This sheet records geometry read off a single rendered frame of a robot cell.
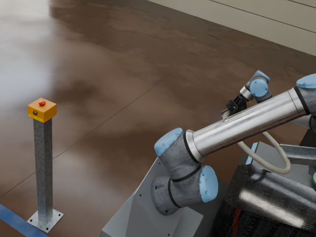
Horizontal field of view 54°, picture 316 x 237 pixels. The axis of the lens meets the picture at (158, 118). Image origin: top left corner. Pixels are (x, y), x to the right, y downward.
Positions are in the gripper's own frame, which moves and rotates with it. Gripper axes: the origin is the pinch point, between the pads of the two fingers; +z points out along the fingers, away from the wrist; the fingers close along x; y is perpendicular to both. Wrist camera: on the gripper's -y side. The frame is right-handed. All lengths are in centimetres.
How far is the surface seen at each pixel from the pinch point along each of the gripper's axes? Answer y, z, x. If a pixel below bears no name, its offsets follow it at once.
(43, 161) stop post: 69, 89, -47
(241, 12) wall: -520, -30, -387
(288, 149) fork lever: -26.5, -8.6, 32.8
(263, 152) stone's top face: -55, 14, 16
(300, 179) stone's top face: -55, 8, 47
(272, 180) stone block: -42, 18, 38
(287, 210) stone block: -44, 25, 58
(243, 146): 24.0, -6.4, 27.9
